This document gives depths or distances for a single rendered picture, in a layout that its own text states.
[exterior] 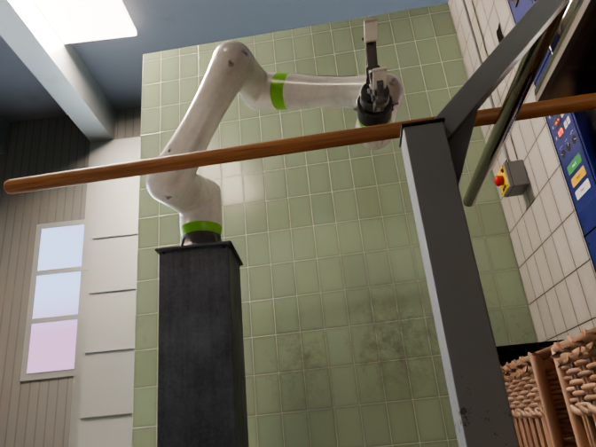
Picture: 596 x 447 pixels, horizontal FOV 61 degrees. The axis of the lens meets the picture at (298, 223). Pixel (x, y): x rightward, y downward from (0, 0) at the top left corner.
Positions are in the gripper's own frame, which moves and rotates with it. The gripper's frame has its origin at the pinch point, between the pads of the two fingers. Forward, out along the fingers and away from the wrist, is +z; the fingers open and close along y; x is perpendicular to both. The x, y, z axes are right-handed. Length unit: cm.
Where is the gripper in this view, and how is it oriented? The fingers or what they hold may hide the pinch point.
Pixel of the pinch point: (375, 46)
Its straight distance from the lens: 120.0
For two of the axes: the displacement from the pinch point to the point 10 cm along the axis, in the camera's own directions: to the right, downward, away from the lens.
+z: -1.3, -3.6, -9.2
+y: 0.9, 9.2, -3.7
